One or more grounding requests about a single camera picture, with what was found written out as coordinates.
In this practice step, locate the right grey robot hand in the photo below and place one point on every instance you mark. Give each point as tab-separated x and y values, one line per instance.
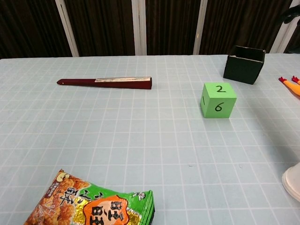
291	14

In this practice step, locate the green numbered cube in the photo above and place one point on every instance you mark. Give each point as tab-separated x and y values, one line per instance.
218	103

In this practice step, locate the light blue grid tablecloth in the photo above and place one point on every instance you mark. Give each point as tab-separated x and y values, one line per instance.
117	140

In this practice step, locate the open black square box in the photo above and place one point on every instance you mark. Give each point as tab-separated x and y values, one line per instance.
241	70

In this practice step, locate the orange rubber chicken toy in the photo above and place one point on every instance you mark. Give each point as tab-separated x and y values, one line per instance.
295	90

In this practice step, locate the white paper cup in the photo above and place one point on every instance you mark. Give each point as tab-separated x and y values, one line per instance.
293	181

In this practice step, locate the folded dark red hand fan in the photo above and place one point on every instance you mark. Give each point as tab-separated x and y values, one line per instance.
105	84

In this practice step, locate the green orange snack bag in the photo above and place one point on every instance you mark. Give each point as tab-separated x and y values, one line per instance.
82	204

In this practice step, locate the white partition frame post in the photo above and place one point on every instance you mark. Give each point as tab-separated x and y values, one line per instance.
139	28
200	28
68	30
282	35

